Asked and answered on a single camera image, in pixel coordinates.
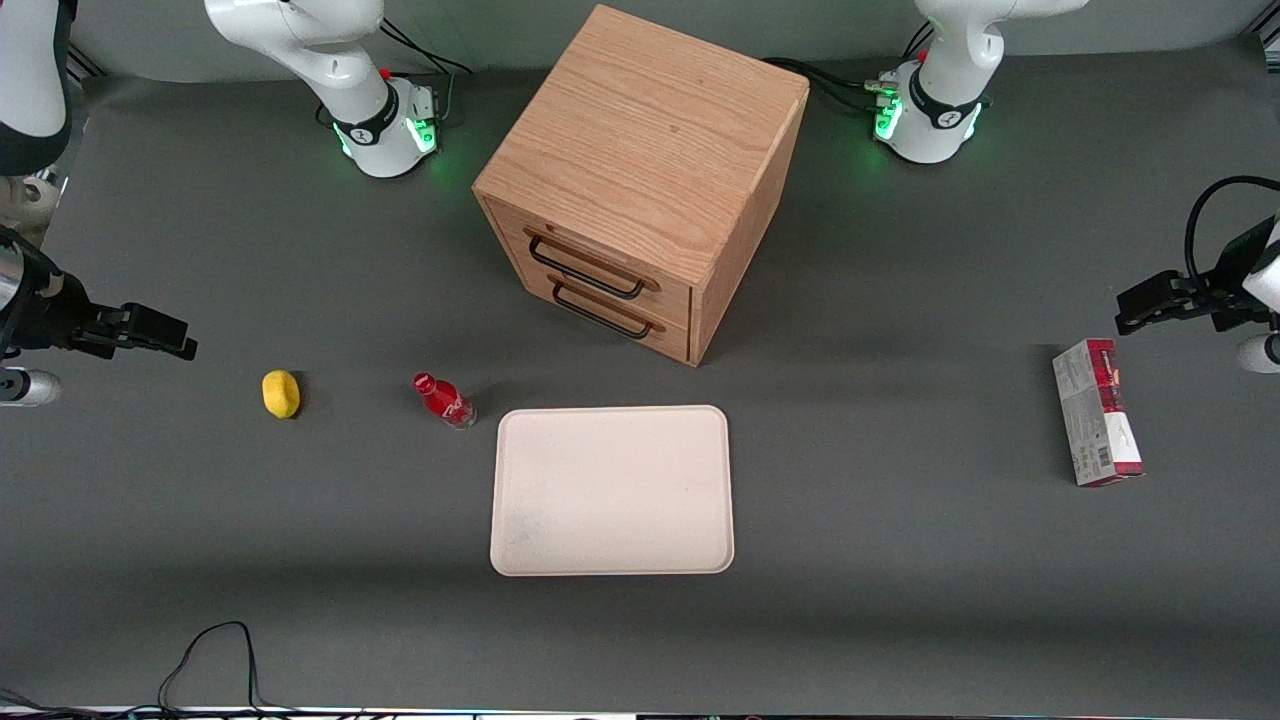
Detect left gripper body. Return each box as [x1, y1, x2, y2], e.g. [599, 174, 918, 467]
[1190, 220, 1278, 334]

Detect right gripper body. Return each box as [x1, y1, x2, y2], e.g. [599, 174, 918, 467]
[5, 270, 129, 359]

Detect red coke bottle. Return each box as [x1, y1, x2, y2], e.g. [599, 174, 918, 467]
[413, 372, 478, 430]

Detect beige rectangular tray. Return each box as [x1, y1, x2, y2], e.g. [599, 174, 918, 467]
[490, 405, 736, 577]

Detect grey and red carton box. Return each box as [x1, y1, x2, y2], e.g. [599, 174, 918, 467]
[1052, 338, 1145, 488]

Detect yellow lemon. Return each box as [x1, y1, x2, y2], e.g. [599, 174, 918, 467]
[262, 370, 301, 419]

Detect silver metal clamp fixture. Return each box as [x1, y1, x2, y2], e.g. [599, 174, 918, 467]
[0, 170, 63, 229]

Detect wooden drawer front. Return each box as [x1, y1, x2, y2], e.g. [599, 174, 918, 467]
[487, 200, 694, 323]
[503, 262, 692, 364]

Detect wooden drawer cabinet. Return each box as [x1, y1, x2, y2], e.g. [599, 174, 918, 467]
[472, 4, 810, 368]

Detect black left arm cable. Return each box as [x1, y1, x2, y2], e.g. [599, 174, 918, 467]
[1185, 176, 1280, 293]

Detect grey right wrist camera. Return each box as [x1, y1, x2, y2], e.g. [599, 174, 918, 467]
[0, 368, 62, 408]

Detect black looped table cable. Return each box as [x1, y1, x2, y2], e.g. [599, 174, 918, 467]
[0, 621, 301, 720]

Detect black right base cables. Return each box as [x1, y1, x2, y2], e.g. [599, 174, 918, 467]
[380, 18, 473, 126]

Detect black base cables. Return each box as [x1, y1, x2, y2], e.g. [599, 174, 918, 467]
[762, 20, 936, 113]
[380, 18, 473, 126]

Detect black drawer handle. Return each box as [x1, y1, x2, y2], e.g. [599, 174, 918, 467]
[527, 232, 661, 300]
[550, 278, 666, 340]

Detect black left base cables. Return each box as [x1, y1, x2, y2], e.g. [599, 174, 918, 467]
[762, 20, 936, 113]

